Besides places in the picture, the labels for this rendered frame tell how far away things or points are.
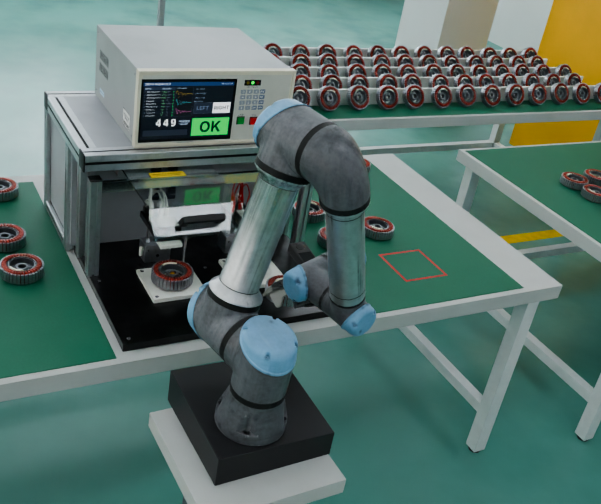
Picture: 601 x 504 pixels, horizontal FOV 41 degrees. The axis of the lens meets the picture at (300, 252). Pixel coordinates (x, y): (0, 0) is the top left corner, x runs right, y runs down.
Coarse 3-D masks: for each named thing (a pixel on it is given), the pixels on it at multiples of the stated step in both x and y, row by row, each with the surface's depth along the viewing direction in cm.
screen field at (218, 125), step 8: (192, 120) 207; (200, 120) 208; (208, 120) 210; (216, 120) 211; (224, 120) 212; (192, 128) 209; (200, 128) 210; (208, 128) 211; (216, 128) 212; (224, 128) 213
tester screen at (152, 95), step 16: (144, 96) 198; (160, 96) 200; (176, 96) 202; (192, 96) 204; (208, 96) 206; (224, 96) 208; (144, 112) 200; (160, 112) 202; (176, 112) 204; (192, 112) 206; (144, 128) 202; (160, 128) 204; (176, 128) 206
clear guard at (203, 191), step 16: (128, 176) 201; (144, 176) 202; (176, 176) 205; (192, 176) 207; (208, 176) 208; (144, 192) 195; (160, 192) 196; (176, 192) 198; (192, 192) 199; (208, 192) 200; (224, 192) 202; (160, 208) 189; (176, 208) 191; (192, 208) 193; (208, 208) 195; (224, 208) 197; (240, 208) 199; (160, 224) 188; (176, 224) 190; (192, 224) 192; (208, 224) 194; (224, 224) 196; (160, 240) 187
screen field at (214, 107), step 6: (210, 102) 207; (216, 102) 208; (222, 102) 209; (228, 102) 210; (198, 108) 206; (204, 108) 207; (210, 108) 208; (216, 108) 209; (222, 108) 210; (228, 108) 210
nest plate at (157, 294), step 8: (136, 272) 217; (144, 272) 216; (144, 280) 213; (152, 288) 210; (160, 288) 211; (192, 288) 213; (152, 296) 207; (160, 296) 208; (168, 296) 208; (176, 296) 209; (184, 296) 210
